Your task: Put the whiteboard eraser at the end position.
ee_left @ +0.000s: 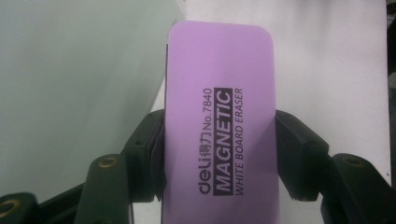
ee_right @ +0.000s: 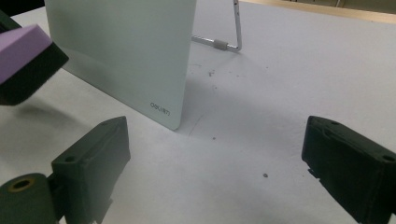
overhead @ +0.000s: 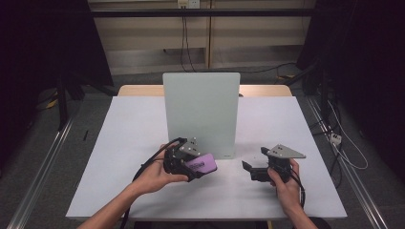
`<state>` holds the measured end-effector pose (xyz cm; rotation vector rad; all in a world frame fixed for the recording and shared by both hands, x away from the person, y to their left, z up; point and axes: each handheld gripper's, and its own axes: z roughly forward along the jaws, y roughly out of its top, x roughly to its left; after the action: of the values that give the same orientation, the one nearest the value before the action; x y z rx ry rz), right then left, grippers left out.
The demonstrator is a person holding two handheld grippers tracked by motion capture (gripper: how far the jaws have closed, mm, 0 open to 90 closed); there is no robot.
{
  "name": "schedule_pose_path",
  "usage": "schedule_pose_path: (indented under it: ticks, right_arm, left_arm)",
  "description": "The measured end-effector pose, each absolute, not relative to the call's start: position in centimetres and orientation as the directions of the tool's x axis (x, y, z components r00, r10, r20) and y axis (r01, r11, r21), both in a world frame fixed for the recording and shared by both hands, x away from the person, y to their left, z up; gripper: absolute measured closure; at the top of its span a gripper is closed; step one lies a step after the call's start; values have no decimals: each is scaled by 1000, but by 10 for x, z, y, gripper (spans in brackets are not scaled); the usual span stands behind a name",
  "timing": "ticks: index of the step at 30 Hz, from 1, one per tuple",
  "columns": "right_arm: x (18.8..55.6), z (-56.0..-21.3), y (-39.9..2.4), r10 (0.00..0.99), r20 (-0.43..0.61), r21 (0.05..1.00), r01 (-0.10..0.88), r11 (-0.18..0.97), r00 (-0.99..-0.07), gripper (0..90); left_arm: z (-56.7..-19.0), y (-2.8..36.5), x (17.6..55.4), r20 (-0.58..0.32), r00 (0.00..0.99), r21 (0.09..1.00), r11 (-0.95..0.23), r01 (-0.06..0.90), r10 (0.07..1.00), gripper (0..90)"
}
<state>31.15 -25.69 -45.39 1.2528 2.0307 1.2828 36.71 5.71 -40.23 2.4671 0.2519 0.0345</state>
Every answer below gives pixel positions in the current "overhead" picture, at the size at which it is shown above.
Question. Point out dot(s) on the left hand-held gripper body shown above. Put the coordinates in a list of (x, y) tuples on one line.
[(180, 157)]

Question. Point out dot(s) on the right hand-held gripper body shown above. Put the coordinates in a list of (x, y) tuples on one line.
[(280, 162)]

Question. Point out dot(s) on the purple eraser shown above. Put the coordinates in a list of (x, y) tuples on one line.
[(203, 163)]

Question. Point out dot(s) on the person's right hand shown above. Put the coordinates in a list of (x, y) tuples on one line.
[(285, 191)]

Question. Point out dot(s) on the person's left hand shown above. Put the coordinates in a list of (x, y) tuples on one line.
[(156, 178)]

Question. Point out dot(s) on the frosted glass board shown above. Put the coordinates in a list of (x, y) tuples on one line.
[(200, 111)]

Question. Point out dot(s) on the white power strip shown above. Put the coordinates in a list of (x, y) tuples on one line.
[(335, 138)]

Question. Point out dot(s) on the white table cover board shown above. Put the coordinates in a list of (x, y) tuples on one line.
[(127, 127)]

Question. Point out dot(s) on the wooden table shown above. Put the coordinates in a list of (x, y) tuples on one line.
[(140, 90)]

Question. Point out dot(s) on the black metal stand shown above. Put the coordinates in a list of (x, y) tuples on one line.
[(62, 105)]

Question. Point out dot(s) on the dark curtain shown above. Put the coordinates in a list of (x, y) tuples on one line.
[(366, 47), (38, 41)]

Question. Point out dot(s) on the black horizontal bar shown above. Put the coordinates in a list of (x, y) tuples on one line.
[(223, 12)]

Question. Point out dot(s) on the aluminium floor rail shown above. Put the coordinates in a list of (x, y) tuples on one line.
[(350, 178), (41, 171)]

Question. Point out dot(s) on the white wall socket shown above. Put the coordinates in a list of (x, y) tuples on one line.
[(189, 4)]

